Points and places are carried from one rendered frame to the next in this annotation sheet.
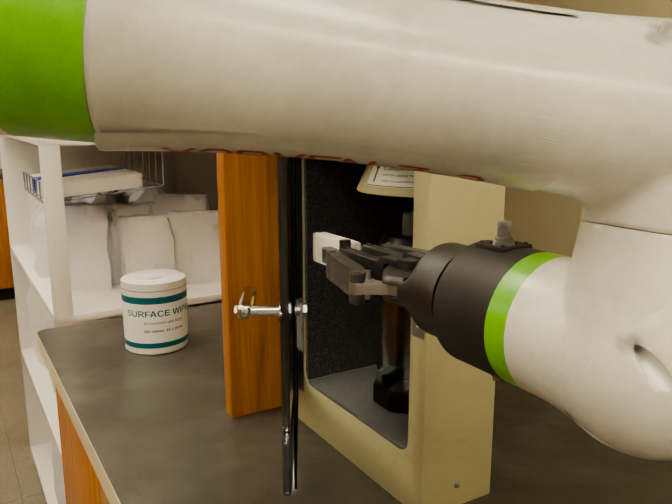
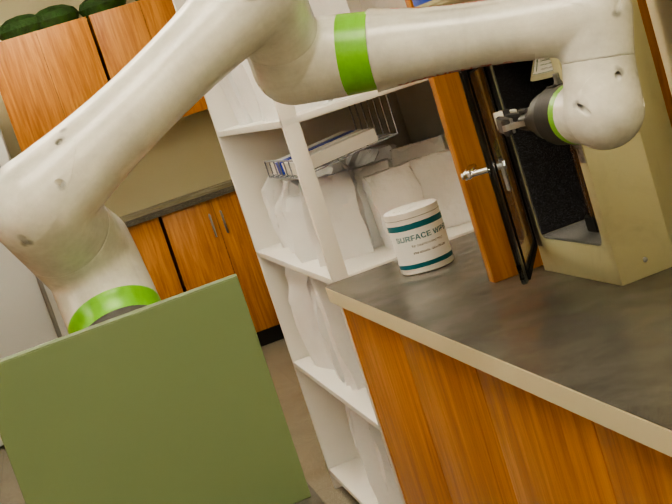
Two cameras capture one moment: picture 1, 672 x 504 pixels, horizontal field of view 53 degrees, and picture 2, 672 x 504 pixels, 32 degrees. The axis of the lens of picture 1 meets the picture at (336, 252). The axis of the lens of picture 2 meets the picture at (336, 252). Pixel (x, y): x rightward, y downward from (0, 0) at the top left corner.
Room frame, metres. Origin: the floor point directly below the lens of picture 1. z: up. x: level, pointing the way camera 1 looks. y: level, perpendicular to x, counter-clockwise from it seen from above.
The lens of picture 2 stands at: (-1.32, -0.29, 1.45)
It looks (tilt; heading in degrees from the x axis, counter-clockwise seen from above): 9 degrees down; 18
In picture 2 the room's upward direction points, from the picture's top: 18 degrees counter-clockwise
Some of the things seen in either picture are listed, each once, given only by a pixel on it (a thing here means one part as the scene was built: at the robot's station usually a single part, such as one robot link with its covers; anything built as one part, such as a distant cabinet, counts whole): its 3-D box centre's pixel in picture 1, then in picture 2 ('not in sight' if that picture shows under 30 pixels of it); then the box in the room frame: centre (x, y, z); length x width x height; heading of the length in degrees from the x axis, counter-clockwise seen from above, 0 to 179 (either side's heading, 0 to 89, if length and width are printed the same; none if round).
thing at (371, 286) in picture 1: (386, 287); (521, 123); (0.51, -0.04, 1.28); 0.05 x 0.05 x 0.02; 32
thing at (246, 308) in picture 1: (261, 302); (478, 169); (0.75, 0.09, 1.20); 0.10 x 0.05 x 0.03; 2
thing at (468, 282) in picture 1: (503, 303); (566, 111); (0.45, -0.12, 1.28); 0.09 x 0.06 x 0.12; 121
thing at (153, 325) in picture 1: (155, 310); (418, 236); (1.33, 0.38, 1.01); 0.13 x 0.13 x 0.15
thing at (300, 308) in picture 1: (298, 325); (503, 175); (0.72, 0.04, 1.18); 0.02 x 0.02 x 0.06; 2
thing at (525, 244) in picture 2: (288, 293); (500, 164); (0.83, 0.06, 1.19); 0.30 x 0.01 x 0.40; 2
